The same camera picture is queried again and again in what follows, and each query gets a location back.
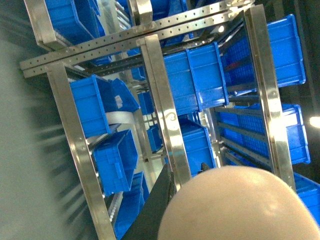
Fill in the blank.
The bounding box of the blue crate far right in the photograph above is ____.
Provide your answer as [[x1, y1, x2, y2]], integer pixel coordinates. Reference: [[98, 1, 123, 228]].
[[219, 14, 307, 96]]

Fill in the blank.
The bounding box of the steel flow rack shelf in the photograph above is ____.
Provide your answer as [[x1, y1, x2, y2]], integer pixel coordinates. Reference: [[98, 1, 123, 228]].
[[20, 0, 296, 240]]

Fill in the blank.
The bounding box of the blue plastic crate left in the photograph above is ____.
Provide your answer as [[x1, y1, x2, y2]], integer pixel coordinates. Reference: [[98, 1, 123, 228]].
[[164, 41, 229, 116]]

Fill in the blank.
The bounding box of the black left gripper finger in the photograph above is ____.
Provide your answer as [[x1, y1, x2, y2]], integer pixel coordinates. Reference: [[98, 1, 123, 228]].
[[123, 163, 175, 240]]

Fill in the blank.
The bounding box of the blue plastic crate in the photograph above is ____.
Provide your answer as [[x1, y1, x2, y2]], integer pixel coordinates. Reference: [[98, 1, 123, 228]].
[[70, 74, 140, 138], [164, 41, 229, 116]]

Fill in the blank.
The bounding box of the beige plastic dustpan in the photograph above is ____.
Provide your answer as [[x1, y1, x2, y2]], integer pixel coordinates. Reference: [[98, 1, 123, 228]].
[[157, 166, 320, 240]]

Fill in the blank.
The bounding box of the blue plastic crate right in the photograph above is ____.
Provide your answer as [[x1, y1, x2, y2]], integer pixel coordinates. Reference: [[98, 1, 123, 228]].
[[70, 74, 140, 138]]

